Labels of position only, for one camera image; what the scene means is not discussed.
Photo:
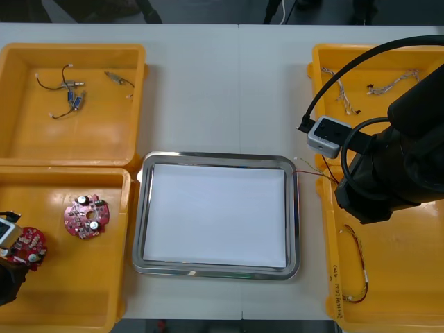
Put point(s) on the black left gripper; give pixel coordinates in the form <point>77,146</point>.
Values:
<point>10,284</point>

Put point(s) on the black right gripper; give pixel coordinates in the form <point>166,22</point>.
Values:
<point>364,197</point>

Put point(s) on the round red circuit board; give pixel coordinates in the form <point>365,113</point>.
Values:
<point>31,243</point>
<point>78,222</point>

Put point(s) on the steel tray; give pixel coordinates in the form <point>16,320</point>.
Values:
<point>218,273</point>

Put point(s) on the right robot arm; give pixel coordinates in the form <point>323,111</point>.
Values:
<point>419,114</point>

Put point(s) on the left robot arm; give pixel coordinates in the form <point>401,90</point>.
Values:
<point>7,232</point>

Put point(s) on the yellow-orange plastic bin with handwriting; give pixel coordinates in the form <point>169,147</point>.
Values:
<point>392,277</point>

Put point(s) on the white sheet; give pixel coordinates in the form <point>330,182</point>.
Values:
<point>215,215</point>

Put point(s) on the black stand leg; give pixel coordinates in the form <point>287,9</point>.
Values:
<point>270,12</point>
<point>151,14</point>

